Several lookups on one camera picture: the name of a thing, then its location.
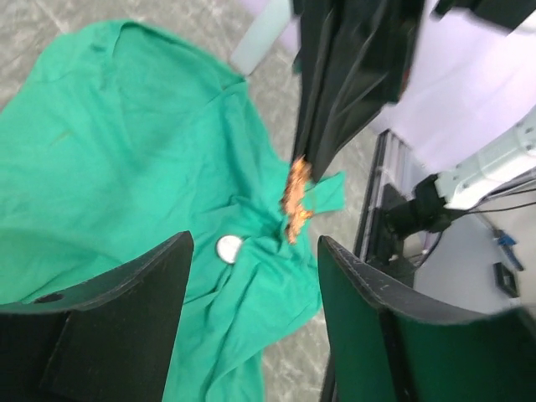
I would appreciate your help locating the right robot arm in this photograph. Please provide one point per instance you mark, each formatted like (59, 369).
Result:
(454, 79)

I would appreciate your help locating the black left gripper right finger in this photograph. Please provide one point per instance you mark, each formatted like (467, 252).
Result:
(391, 343)

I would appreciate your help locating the green garment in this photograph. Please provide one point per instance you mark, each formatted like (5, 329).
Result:
(124, 135)

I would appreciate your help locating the white round magnet disc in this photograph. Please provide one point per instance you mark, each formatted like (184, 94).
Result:
(228, 248)

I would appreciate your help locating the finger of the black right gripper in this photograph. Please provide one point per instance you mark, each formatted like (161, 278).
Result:
(316, 24)
(368, 67)

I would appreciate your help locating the aluminium rail frame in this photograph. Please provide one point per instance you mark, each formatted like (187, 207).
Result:
(393, 174)

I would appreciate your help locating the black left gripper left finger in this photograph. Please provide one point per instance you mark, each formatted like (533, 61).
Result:
(107, 339)

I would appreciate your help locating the gold brooch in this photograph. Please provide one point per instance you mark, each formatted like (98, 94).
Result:
(292, 199)

